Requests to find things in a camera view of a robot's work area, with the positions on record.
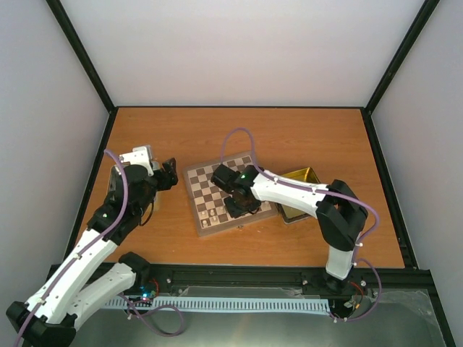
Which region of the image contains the wooden chess board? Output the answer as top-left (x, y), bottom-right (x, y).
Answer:
top-left (182, 151), bottom-right (279, 239)

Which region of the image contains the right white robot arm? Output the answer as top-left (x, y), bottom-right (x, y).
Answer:
top-left (211, 164), bottom-right (368, 294)

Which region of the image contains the silver metal tin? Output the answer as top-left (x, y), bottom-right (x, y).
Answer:
top-left (106, 165), bottom-right (124, 200)

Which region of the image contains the left controller board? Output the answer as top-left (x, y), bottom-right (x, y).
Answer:
top-left (129, 278), bottom-right (160, 307)

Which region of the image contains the black aluminium frame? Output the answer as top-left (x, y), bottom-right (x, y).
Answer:
top-left (21, 0), bottom-right (459, 347)

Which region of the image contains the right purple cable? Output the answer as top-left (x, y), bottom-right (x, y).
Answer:
top-left (220, 127), bottom-right (383, 323)

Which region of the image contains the gold metal tin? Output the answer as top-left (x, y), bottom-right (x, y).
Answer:
top-left (278, 166), bottom-right (321, 226)

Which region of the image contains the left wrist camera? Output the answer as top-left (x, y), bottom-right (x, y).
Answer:
top-left (119, 145), bottom-right (160, 176)

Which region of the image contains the light blue cable duct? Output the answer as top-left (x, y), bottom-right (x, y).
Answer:
top-left (103, 296), bottom-right (332, 315)

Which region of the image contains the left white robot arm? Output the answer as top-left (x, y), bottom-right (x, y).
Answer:
top-left (6, 155), bottom-right (178, 346)

